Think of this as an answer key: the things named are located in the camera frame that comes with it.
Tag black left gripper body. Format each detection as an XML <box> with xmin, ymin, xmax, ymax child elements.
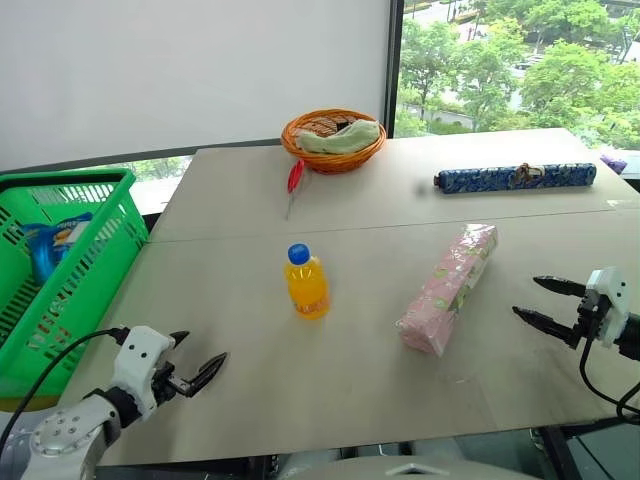
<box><xmin>148</xmin><ymin>360</ymin><xmax>179</xmax><ymax>407</ymax></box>

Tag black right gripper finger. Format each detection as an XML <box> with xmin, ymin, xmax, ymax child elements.
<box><xmin>511</xmin><ymin>305</ymin><xmax>582</xmax><ymax>349</ymax></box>
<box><xmin>532</xmin><ymin>274</ymin><xmax>588</xmax><ymax>302</ymax></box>

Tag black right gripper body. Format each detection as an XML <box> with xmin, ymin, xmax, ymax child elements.
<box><xmin>576</xmin><ymin>288</ymin><xmax>603</xmax><ymax>343</ymax></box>

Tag green plastic shopping basket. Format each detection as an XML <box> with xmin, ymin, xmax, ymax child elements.
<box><xmin>0</xmin><ymin>167</ymin><xmax>152</xmax><ymax>413</ymax></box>

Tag orange wicker basket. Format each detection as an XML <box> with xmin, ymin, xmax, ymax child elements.
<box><xmin>280</xmin><ymin>109</ymin><xmax>388</xmax><ymax>175</ymax></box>

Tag pink floral tissue pack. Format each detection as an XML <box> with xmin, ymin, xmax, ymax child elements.
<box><xmin>396</xmin><ymin>223</ymin><xmax>500</xmax><ymax>358</ymax></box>

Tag black table leg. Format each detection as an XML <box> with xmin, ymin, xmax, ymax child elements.
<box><xmin>538</xmin><ymin>424</ymin><xmax>594</xmax><ymax>480</ymax></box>

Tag orange juice bottle blue cap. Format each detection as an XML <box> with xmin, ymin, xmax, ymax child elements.
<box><xmin>283</xmin><ymin>242</ymin><xmax>332</xmax><ymax>322</ymax></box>

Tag purple object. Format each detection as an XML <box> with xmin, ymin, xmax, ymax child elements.
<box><xmin>599</xmin><ymin>153</ymin><xmax>629</xmax><ymax>175</ymax></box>

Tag blue patterned long roll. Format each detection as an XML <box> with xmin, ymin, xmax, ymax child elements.
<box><xmin>432</xmin><ymin>161</ymin><xmax>598</xmax><ymax>197</ymax></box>

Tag blue snack bag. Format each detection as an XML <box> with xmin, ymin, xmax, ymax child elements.
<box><xmin>18</xmin><ymin>211</ymin><xmax>96</xmax><ymax>289</ymax></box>

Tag grey rounded robot body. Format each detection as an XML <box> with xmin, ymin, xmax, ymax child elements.
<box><xmin>277</xmin><ymin>438</ymin><xmax>544</xmax><ymax>480</ymax></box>

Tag brown snack pieces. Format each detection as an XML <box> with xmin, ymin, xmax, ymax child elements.
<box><xmin>298</xmin><ymin>114</ymin><xmax>359</xmax><ymax>137</ymax></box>

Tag light green towel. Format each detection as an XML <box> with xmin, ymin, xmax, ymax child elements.
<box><xmin>295</xmin><ymin>119</ymin><xmax>382</xmax><ymax>155</ymax></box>

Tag white roller blind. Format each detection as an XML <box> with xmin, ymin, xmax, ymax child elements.
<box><xmin>0</xmin><ymin>0</ymin><xmax>392</xmax><ymax>174</ymax></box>

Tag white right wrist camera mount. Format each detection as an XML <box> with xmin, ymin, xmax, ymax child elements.
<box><xmin>584</xmin><ymin>266</ymin><xmax>629</xmax><ymax>349</ymax></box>

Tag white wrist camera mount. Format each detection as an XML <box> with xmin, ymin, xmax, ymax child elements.
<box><xmin>584</xmin><ymin>266</ymin><xmax>629</xmax><ymax>349</ymax></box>
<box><xmin>111</xmin><ymin>325</ymin><xmax>177</xmax><ymax>417</ymax></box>

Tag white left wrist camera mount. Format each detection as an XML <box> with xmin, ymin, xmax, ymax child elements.
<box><xmin>111</xmin><ymin>325</ymin><xmax>177</xmax><ymax>417</ymax></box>

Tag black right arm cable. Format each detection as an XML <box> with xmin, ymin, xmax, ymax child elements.
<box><xmin>578</xmin><ymin>338</ymin><xmax>640</xmax><ymax>427</ymax></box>

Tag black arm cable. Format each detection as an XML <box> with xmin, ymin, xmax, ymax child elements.
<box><xmin>578</xmin><ymin>338</ymin><xmax>640</xmax><ymax>427</ymax></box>
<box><xmin>0</xmin><ymin>326</ymin><xmax>127</xmax><ymax>454</ymax></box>

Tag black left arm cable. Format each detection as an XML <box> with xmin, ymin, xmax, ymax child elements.
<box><xmin>0</xmin><ymin>326</ymin><xmax>127</xmax><ymax>454</ymax></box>

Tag red handled scissors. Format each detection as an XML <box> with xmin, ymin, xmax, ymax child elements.
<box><xmin>284</xmin><ymin>159</ymin><xmax>306</xmax><ymax>222</ymax></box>

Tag dark window frame post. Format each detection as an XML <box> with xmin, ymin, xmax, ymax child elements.
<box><xmin>383</xmin><ymin>0</ymin><xmax>406</xmax><ymax>140</ymax></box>

